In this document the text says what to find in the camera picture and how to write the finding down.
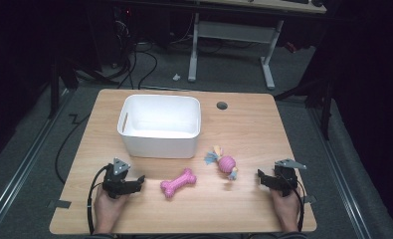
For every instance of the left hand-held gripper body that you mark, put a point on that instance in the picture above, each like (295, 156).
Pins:
(116, 181)

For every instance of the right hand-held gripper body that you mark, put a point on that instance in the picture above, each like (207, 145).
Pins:
(286, 179)

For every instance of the pink rubber bone toy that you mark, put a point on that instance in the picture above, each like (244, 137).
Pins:
(178, 183)

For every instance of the white plastic storage bin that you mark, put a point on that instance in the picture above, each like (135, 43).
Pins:
(160, 146)

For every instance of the person's right hand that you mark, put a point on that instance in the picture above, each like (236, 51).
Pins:
(286, 209)

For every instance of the grey tape piece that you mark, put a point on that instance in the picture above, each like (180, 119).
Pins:
(60, 203)
(310, 199)

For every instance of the black metal stand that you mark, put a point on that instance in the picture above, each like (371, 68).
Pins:
(323, 99)
(54, 86)

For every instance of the white paper scrap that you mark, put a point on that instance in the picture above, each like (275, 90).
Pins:
(176, 77)

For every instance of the metal floor rail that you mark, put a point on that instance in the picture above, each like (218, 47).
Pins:
(25, 166)
(340, 172)

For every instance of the white desk frame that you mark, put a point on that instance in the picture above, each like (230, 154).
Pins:
(237, 31)

